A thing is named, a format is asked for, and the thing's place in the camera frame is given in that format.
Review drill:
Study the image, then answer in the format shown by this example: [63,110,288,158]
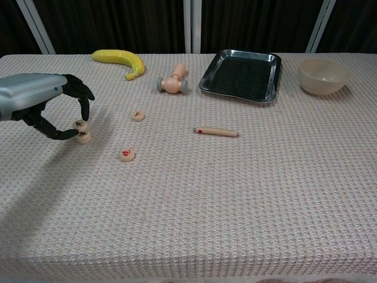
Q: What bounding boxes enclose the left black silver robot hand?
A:
[0,73,95,141]

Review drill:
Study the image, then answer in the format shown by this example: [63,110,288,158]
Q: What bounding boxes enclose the black pleated curtain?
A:
[316,0,377,54]
[200,0,328,54]
[0,0,45,55]
[32,0,185,55]

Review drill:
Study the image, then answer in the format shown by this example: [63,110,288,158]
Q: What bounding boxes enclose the yellow banana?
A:
[90,49,145,81]

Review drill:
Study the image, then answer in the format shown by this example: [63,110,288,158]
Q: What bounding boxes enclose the peach toy hammer grey ends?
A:
[156,63,190,95]

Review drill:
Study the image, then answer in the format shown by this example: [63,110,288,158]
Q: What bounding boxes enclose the small wooden stick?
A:
[193,126,239,139]

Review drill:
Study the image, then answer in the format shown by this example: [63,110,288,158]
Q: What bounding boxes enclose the pink woven tablecloth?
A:
[0,52,377,283]

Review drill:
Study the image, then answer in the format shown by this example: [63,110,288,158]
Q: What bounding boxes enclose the rectangular metal tray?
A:
[199,49,283,104]

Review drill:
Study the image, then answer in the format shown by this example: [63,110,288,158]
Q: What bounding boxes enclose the beige plastic bowl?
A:
[297,58,353,97]

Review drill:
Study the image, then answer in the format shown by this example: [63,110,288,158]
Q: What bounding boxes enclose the white metal frame post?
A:
[16,0,57,55]
[305,0,337,54]
[183,0,193,54]
[191,0,202,54]

